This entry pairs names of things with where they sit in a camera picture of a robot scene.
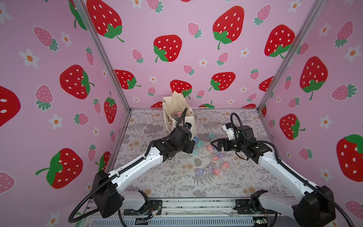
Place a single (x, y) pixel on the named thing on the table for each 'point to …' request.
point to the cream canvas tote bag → (173, 107)
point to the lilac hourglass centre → (200, 171)
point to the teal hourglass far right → (212, 135)
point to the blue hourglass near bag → (199, 143)
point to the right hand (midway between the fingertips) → (215, 143)
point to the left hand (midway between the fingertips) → (192, 142)
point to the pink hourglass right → (225, 166)
